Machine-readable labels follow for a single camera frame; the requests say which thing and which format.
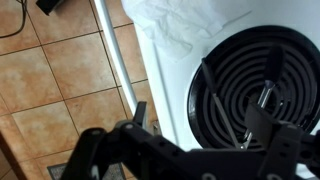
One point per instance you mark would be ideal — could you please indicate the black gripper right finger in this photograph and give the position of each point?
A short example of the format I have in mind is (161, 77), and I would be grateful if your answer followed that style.
(283, 150)

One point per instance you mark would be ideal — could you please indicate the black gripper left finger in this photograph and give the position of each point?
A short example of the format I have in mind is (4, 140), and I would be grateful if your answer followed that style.
(100, 153)

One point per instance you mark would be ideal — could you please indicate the black metal clamp tongs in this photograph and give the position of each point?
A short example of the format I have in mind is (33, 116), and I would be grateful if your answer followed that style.
(266, 93)

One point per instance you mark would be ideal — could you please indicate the white cloth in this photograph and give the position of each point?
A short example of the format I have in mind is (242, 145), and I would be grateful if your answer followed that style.
(166, 20)

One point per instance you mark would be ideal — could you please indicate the black coil stove burner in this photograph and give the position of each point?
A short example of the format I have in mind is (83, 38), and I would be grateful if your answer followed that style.
(230, 110)

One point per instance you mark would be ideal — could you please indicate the white electric stove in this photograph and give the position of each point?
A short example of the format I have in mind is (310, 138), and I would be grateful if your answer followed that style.
(173, 83)

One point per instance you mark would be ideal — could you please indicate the grey floor mat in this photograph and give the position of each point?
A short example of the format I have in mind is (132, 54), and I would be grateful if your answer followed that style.
(55, 171)

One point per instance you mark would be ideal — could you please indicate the black box device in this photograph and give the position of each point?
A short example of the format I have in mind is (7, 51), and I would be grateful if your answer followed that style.
(48, 5)

